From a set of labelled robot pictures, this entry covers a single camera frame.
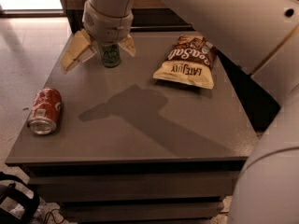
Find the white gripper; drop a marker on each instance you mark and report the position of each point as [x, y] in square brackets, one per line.
[107, 27]

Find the red coke can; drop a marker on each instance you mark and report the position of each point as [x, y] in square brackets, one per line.
[45, 111]

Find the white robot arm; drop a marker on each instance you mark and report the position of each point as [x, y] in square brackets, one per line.
[262, 37]

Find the green soda can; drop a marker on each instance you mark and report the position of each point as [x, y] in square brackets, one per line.
[110, 55]

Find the wooden counter panel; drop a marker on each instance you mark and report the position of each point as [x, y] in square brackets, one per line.
[149, 16]

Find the Late July chip bag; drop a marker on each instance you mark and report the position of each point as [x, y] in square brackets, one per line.
[189, 62]

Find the grey drawer cabinet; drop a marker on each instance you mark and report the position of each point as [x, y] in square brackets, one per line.
[132, 148]

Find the black bag with strap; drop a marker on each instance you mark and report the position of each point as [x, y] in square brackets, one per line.
[29, 205]

